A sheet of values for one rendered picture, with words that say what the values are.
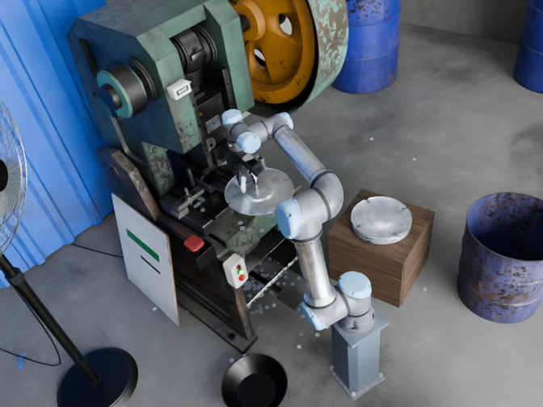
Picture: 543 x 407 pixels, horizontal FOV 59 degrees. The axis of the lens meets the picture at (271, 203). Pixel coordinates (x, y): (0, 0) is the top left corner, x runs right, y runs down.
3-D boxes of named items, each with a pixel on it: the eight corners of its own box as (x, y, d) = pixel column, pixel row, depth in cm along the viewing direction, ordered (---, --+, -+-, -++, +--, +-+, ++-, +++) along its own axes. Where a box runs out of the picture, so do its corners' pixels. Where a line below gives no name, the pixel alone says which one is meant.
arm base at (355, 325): (383, 320, 187) (384, 305, 180) (351, 341, 182) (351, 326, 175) (358, 295, 197) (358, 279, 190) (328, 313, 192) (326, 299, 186)
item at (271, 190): (242, 225, 188) (242, 224, 187) (214, 184, 207) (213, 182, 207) (306, 198, 196) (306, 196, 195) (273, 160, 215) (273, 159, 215)
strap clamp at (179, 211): (208, 197, 214) (202, 180, 207) (179, 220, 206) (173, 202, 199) (199, 192, 218) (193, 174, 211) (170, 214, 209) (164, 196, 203)
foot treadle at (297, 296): (307, 300, 239) (306, 295, 235) (294, 315, 234) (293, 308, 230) (225, 249, 271) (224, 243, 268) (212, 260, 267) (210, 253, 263)
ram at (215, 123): (241, 153, 204) (228, 90, 184) (216, 171, 197) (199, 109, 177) (213, 140, 214) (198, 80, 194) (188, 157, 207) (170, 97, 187)
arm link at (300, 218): (352, 320, 175) (327, 195, 147) (317, 341, 171) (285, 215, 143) (334, 302, 185) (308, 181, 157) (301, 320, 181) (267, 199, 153)
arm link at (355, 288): (377, 306, 180) (378, 283, 171) (347, 323, 177) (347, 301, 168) (358, 284, 189) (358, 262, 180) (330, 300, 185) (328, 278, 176)
